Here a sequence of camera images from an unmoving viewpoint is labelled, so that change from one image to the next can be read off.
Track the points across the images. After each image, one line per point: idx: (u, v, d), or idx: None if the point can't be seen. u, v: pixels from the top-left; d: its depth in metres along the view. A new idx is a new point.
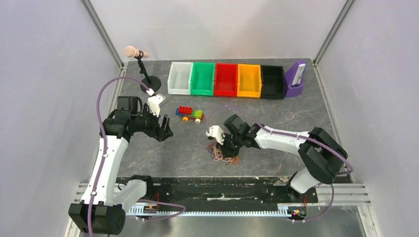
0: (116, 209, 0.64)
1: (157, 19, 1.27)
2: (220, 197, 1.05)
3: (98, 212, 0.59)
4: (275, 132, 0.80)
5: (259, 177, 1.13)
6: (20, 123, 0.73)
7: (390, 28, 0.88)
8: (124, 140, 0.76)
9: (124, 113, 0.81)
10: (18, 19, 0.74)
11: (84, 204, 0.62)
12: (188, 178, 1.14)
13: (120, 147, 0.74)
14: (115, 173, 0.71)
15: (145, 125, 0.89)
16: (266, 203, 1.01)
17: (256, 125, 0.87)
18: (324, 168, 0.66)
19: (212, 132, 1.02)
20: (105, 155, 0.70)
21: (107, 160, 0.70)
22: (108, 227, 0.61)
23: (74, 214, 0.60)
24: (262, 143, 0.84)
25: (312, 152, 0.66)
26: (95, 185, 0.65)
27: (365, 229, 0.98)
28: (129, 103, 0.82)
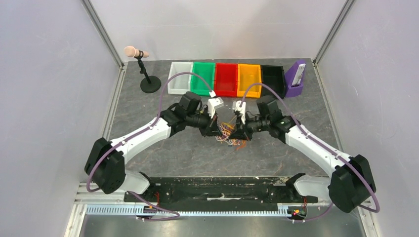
0: (122, 170, 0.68)
1: (157, 19, 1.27)
2: (220, 197, 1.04)
3: (111, 157, 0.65)
4: (312, 139, 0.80)
5: (259, 177, 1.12)
6: (20, 123, 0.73)
7: (390, 28, 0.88)
8: (168, 132, 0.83)
9: (182, 111, 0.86)
10: (18, 18, 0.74)
11: (108, 144, 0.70)
12: (188, 178, 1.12)
13: (162, 133, 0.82)
14: (142, 146, 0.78)
15: (199, 123, 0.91)
16: (266, 203, 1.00)
17: (291, 118, 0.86)
18: (350, 198, 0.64)
19: (239, 107, 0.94)
20: (150, 127, 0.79)
21: (149, 132, 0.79)
22: (104, 177, 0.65)
23: (98, 146, 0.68)
24: (289, 139, 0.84)
25: (346, 178, 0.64)
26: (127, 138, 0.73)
27: (365, 229, 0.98)
28: (189, 104, 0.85)
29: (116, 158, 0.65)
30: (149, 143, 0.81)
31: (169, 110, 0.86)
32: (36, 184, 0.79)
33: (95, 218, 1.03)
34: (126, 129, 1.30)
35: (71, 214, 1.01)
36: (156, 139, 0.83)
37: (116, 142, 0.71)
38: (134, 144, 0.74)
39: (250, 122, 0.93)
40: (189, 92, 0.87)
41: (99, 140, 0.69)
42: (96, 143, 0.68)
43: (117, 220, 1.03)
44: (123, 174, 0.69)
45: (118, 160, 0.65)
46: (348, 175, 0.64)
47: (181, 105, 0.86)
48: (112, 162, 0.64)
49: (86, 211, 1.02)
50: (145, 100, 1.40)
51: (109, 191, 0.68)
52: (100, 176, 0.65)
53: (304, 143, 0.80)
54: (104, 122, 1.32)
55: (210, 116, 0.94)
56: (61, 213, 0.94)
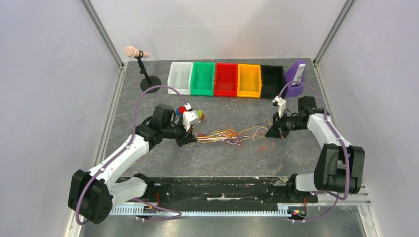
0: (108, 197, 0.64)
1: (157, 19, 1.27)
2: (220, 197, 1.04)
3: (94, 187, 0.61)
4: (328, 123, 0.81)
5: (259, 177, 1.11)
6: (20, 123, 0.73)
7: (390, 28, 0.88)
8: (146, 147, 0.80)
9: (156, 123, 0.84)
10: (18, 18, 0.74)
11: (87, 176, 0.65)
12: (188, 178, 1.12)
13: (141, 148, 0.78)
14: (124, 166, 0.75)
15: (174, 135, 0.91)
16: (266, 203, 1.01)
17: (323, 109, 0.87)
18: (326, 173, 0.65)
19: (280, 102, 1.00)
20: (127, 146, 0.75)
21: (127, 151, 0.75)
22: (91, 208, 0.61)
23: (76, 178, 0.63)
24: (310, 122, 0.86)
25: (332, 154, 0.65)
26: (106, 165, 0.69)
27: (365, 229, 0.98)
28: (163, 116, 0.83)
29: (99, 187, 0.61)
30: (130, 163, 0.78)
31: (143, 124, 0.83)
32: (35, 184, 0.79)
33: None
34: (126, 129, 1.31)
35: (71, 214, 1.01)
36: (137, 156, 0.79)
37: (95, 171, 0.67)
38: (115, 167, 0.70)
39: (286, 120, 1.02)
40: (160, 104, 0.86)
41: (76, 174, 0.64)
42: (74, 177, 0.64)
43: (117, 220, 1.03)
44: (110, 200, 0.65)
45: (101, 188, 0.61)
46: (336, 153, 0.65)
47: (155, 118, 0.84)
48: (96, 191, 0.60)
49: None
50: (145, 100, 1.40)
51: (100, 219, 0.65)
52: (85, 209, 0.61)
53: (320, 123, 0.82)
54: (104, 122, 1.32)
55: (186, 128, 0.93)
56: (61, 213, 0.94)
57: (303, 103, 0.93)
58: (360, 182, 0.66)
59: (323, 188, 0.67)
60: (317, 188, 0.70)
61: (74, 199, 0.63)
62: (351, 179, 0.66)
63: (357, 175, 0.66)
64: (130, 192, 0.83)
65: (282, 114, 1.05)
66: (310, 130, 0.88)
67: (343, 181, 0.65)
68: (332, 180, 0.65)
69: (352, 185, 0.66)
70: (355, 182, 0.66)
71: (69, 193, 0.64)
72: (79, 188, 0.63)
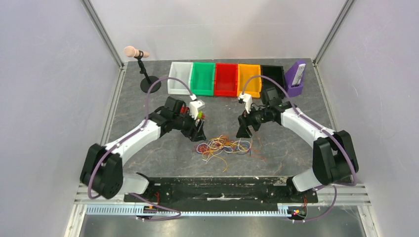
0: (120, 173, 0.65)
1: (157, 19, 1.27)
2: (220, 197, 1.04)
3: (109, 160, 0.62)
4: (302, 117, 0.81)
5: (259, 177, 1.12)
6: (20, 123, 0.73)
7: (390, 28, 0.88)
8: (158, 133, 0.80)
9: (167, 112, 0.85)
10: (17, 18, 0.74)
11: (103, 149, 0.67)
12: (188, 178, 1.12)
13: (153, 133, 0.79)
14: (137, 147, 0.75)
15: (183, 125, 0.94)
16: (266, 204, 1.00)
17: (290, 102, 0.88)
18: (329, 168, 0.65)
19: (244, 97, 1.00)
20: (141, 128, 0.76)
21: (141, 133, 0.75)
22: (103, 181, 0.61)
23: (92, 152, 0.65)
24: (284, 120, 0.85)
25: (325, 147, 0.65)
26: (122, 140, 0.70)
27: (365, 229, 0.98)
28: (175, 105, 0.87)
29: (114, 160, 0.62)
30: (141, 146, 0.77)
31: (155, 112, 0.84)
32: (36, 184, 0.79)
33: (95, 218, 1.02)
34: (126, 129, 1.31)
35: (71, 214, 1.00)
36: (148, 140, 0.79)
37: (111, 145, 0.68)
38: (130, 143, 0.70)
39: (254, 113, 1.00)
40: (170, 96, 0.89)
41: (91, 147, 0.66)
42: (90, 150, 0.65)
43: (117, 220, 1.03)
44: (121, 177, 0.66)
45: (116, 161, 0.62)
46: (328, 145, 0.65)
47: (166, 107, 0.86)
48: (111, 162, 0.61)
49: (85, 211, 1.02)
50: (145, 100, 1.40)
51: (109, 195, 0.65)
52: (98, 181, 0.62)
53: (295, 119, 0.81)
54: (104, 122, 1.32)
55: (193, 117, 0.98)
56: (61, 214, 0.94)
57: (268, 99, 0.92)
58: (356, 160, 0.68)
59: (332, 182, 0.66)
60: (324, 184, 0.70)
61: (88, 172, 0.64)
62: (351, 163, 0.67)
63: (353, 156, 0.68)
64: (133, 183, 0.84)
65: (250, 109, 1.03)
66: (286, 128, 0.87)
67: (346, 168, 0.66)
68: (336, 170, 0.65)
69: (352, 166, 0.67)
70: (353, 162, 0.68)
71: (84, 166, 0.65)
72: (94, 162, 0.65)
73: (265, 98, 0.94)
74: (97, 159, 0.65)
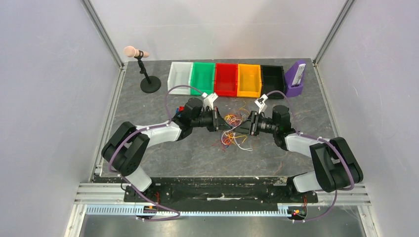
0: (141, 154, 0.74)
1: (157, 19, 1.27)
2: (220, 197, 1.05)
3: (137, 139, 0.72)
4: (302, 135, 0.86)
5: (259, 177, 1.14)
6: (20, 123, 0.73)
7: (390, 29, 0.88)
8: (177, 136, 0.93)
9: (187, 118, 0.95)
10: (18, 19, 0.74)
11: (133, 128, 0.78)
12: (188, 178, 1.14)
13: (174, 132, 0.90)
14: (158, 138, 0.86)
15: (203, 122, 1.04)
16: (266, 204, 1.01)
17: (295, 129, 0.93)
18: (328, 170, 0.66)
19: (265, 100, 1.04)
20: (167, 124, 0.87)
21: (165, 128, 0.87)
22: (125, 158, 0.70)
23: (123, 129, 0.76)
24: (288, 143, 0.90)
25: (321, 151, 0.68)
26: (151, 127, 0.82)
27: (365, 229, 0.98)
28: (193, 113, 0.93)
29: (140, 140, 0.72)
30: (159, 140, 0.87)
31: (176, 118, 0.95)
32: (35, 184, 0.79)
33: (95, 218, 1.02)
34: None
35: (71, 214, 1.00)
36: (168, 137, 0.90)
37: (141, 128, 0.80)
38: (156, 133, 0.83)
39: (263, 120, 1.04)
40: (191, 98, 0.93)
41: (124, 124, 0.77)
42: (122, 126, 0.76)
43: (117, 220, 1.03)
44: (140, 158, 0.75)
45: (142, 141, 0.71)
46: (324, 149, 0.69)
47: (186, 113, 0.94)
48: (138, 140, 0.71)
49: (86, 211, 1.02)
50: (145, 100, 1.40)
51: (126, 172, 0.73)
52: (120, 157, 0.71)
53: (296, 138, 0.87)
54: (104, 123, 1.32)
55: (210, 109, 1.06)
56: (61, 213, 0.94)
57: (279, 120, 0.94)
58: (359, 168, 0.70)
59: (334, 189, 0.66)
60: (327, 192, 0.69)
61: (113, 145, 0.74)
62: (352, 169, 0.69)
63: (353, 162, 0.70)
64: (140, 177, 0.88)
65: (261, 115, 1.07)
66: (292, 151, 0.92)
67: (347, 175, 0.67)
68: (339, 177, 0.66)
69: (356, 176, 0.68)
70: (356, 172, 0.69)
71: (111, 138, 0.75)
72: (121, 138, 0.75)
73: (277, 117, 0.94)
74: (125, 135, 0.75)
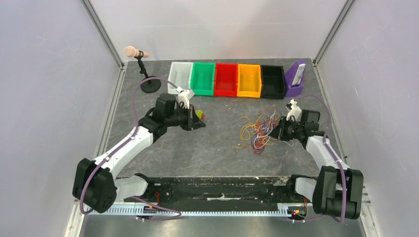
0: (112, 187, 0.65)
1: (157, 19, 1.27)
2: (220, 197, 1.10)
3: (99, 176, 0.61)
4: (326, 145, 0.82)
5: (259, 177, 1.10)
6: (20, 122, 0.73)
7: (390, 28, 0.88)
8: (150, 139, 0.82)
9: (159, 114, 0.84)
10: (18, 19, 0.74)
11: (93, 164, 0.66)
12: (188, 177, 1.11)
13: (146, 140, 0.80)
14: (128, 156, 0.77)
15: (180, 119, 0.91)
16: (265, 203, 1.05)
17: (323, 132, 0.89)
18: (325, 196, 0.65)
19: (295, 105, 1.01)
20: (132, 138, 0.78)
21: (131, 142, 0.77)
22: (95, 197, 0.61)
23: (81, 168, 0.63)
24: (309, 144, 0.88)
25: (330, 177, 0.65)
26: (110, 153, 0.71)
27: (365, 229, 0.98)
28: (165, 107, 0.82)
29: (103, 176, 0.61)
30: (135, 154, 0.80)
31: (146, 116, 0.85)
32: (36, 184, 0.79)
33: (95, 218, 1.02)
34: (126, 129, 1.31)
35: (71, 214, 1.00)
36: (139, 149, 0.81)
37: (101, 160, 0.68)
38: (119, 157, 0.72)
39: (290, 125, 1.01)
40: (163, 93, 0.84)
41: (82, 161, 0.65)
42: (79, 165, 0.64)
43: (116, 220, 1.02)
44: (114, 190, 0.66)
45: (106, 177, 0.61)
46: (334, 177, 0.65)
47: (157, 109, 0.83)
48: (102, 177, 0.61)
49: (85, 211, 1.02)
50: (145, 100, 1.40)
51: (104, 209, 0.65)
52: (90, 196, 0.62)
53: (318, 143, 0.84)
54: (104, 122, 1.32)
55: (186, 107, 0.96)
56: (61, 214, 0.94)
57: (306, 121, 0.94)
58: (359, 206, 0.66)
59: (322, 213, 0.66)
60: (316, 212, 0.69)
61: (80, 186, 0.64)
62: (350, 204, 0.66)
63: (356, 199, 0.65)
64: (133, 188, 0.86)
65: (288, 118, 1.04)
66: (309, 151, 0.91)
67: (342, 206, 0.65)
68: (332, 206, 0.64)
69: (351, 211, 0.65)
70: (354, 208, 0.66)
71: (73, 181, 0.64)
72: (84, 177, 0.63)
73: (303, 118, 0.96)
74: (87, 174, 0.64)
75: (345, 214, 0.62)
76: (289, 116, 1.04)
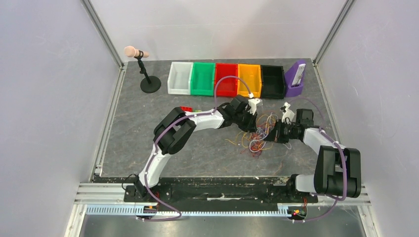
0: (186, 139, 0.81)
1: (157, 19, 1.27)
2: (220, 197, 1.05)
3: (186, 125, 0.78)
4: (322, 133, 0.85)
5: (259, 177, 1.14)
6: (20, 122, 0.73)
7: (390, 28, 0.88)
8: (219, 124, 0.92)
9: (231, 110, 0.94)
10: (17, 19, 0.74)
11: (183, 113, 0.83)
12: (188, 178, 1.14)
13: (216, 122, 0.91)
14: (201, 127, 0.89)
15: (243, 120, 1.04)
16: (266, 203, 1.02)
17: (318, 126, 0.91)
18: (326, 176, 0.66)
19: (288, 108, 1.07)
20: (212, 113, 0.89)
21: (210, 116, 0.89)
22: (172, 138, 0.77)
23: (175, 112, 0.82)
24: (306, 136, 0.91)
25: (330, 154, 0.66)
26: (199, 114, 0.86)
27: (365, 229, 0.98)
28: (239, 105, 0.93)
29: (188, 125, 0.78)
30: (204, 127, 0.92)
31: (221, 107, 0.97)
32: (35, 184, 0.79)
33: (95, 218, 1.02)
34: (126, 129, 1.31)
35: (71, 214, 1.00)
36: (208, 126, 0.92)
37: (189, 114, 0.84)
38: (201, 121, 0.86)
39: (285, 126, 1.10)
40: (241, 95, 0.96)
41: (175, 109, 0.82)
42: (174, 110, 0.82)
43: (116, 220, 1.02)
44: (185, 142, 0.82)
45: (190, 127, 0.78)
46: (334, 154, 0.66)
47: (232, 105, 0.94)
48: (188, 127, 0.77)
49: (86, 211, 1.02)
50: (145, 100, 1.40)
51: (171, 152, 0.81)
52: (168, 138, 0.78)
53: (314, 133, 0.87)
54: (104, 123, 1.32)
55: (251, 112, 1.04)
56: (61, 213, 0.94)
57: (301, 118, 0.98)
58: (360, 184, 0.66)
59: (323, 192, 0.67)
60: (317, 192, 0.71)
61: (163, 126, 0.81)
62: (351, 182, 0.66)
63: (356, 181, 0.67)
64: (158, 171, 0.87)
65: (284, 120, 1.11)
66: (307, 144, 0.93)
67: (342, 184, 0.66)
68: (333, 183, 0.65)
69: (351, 189, 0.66)
70: (355, 185, 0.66)
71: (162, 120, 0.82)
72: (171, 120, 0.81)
73: (298, 116, 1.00)
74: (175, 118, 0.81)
75: (346, 191, 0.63)
76: (284, 118, 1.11)
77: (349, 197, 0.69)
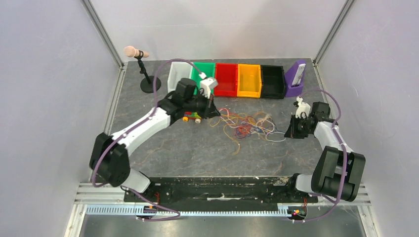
0: (125, 164, 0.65)
1: (157, 19, 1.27)
2: (220, 197, 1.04)
3: (114, 150, 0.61)
4: (334, 131, 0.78)
5: (259, 177, 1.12)
6: (20, 122, 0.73)
7: (390, 28, 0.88)
8: (168, 121, 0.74)
9: (179, 99, 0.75)
10: (17, 18, 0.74)
11: (110, 139, 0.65)
12: (188, 178, 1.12)
13: (162, 122, 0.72)
14: (146, 135, 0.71)
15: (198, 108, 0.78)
16: (266, 203, 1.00)
17: (333, 119, 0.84)
18: (324, 175, 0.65)
19: (302, 102, 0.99)
20: (149, 117, 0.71)
21: (148, 122, 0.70)
22: (108, 171, 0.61)
23: (99, 141, 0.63)
24: (317, 128, 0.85)
25: (332, 156, 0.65)
26: (129, 131, 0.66)
27: (365, 229, 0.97)
28: (186, 92, 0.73)
29: (119, 151, 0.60)
30: (151, 135, 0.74)
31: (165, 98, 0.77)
32: (35, 185, 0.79)
33: (95, 218, 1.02)
34: None
35: (71, 214, 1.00)
36: (156, 130, 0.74)
37: (118, 136, 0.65)
38: (137, 135, 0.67)
39: (299, 121, 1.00)
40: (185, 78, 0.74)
41: (99, 136, 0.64)
42: (97, 139, 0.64)
43: (116, 220, 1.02)
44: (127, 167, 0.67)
45: (121, 152, 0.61)
46: (337, 157, 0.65)
47: (177, 94, 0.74)
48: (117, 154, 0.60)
49: (86, 211, 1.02)
50: (145, 100, 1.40)
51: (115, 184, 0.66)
52: (104, 171, 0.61)
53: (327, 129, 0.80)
54: (104, 123, 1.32)
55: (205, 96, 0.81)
56: (61, 213, 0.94)
57: (315, 110, 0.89)
58: (357, 188, 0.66)
59: (318, 191, 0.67)
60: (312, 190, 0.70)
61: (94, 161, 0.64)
62: (349, 184, 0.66)
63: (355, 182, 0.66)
64: (137, 180, 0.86)
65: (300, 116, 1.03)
66: (316, 137, 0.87)
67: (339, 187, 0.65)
68: (328, 183, 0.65)
69: (348, 192, 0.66)
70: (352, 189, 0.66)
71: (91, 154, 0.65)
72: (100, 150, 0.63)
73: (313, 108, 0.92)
74: (103, 148, 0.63)
75: (341, 194, 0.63)
76: (298, 113, 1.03)
77: (344, 200, 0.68)
